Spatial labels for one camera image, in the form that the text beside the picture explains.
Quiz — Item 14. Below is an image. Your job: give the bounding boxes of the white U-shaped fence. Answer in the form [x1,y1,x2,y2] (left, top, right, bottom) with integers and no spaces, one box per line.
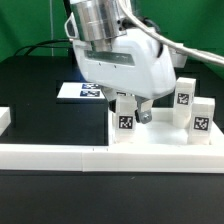
[0,106,224,174]

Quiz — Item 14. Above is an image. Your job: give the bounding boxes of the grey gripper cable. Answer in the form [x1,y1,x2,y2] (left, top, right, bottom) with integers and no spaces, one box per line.
[118,0,224,68]

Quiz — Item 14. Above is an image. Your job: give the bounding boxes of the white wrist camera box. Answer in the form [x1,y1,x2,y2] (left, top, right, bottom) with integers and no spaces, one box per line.
[168,43,188,68]

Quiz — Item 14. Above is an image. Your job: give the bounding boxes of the white square tabletop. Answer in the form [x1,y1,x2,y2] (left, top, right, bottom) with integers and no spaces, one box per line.
[108,108,224,146]

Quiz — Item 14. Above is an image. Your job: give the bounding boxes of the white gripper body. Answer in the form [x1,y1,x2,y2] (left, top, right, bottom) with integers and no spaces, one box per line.
[64,14,176,99]

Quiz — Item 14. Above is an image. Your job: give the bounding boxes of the white marker sheet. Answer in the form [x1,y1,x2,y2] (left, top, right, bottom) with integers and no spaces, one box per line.
[57,82,104,99]

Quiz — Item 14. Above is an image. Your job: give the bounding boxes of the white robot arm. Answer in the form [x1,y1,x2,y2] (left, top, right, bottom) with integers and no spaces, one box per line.
[65,0,176,124]

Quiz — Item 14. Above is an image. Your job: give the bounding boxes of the black cables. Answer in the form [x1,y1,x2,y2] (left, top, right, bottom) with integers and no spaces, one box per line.
[13,37,76,57]

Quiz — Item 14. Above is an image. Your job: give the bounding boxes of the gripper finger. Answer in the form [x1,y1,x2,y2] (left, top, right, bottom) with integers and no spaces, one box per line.
[135,97,153,124]

